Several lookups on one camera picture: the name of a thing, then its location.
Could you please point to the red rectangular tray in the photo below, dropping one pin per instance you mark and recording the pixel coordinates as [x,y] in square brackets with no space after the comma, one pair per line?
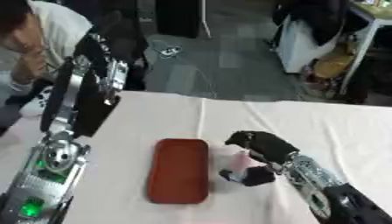
[178,170]

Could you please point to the yellow bag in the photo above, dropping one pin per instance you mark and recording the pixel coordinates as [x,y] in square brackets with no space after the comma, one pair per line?
[334,64]

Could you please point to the small pink object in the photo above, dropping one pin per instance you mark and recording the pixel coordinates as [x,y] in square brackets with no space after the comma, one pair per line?
[239,159]

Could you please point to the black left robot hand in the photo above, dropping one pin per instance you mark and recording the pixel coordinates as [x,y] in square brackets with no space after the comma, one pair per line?
[92,113]

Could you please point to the person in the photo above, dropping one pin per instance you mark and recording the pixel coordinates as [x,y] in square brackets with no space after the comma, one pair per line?
[51,32]

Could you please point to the white side table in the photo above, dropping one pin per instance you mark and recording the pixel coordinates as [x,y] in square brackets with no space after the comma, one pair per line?
[375,17]

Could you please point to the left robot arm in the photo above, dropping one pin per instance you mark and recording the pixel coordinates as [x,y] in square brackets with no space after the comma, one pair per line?
[48,175]

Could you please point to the black bag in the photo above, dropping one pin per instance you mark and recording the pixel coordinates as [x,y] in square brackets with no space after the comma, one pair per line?
[316,17]

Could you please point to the grey power strip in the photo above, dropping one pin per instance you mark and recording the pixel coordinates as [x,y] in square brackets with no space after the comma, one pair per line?
[168,50]

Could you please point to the black upright case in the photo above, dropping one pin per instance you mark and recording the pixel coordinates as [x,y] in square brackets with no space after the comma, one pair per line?
[177,17]

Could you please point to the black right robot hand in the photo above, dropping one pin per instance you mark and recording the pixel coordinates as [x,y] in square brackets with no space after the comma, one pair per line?
[268,145]

